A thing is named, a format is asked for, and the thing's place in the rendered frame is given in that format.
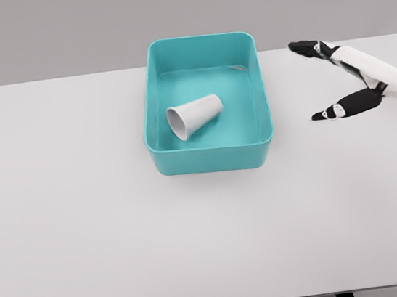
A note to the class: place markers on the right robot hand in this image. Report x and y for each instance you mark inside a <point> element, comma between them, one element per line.
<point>374,66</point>

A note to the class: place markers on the white paper cup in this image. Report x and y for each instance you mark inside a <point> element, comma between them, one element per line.
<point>198,116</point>

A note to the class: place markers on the teal plastic basket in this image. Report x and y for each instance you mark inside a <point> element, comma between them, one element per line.
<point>238,114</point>

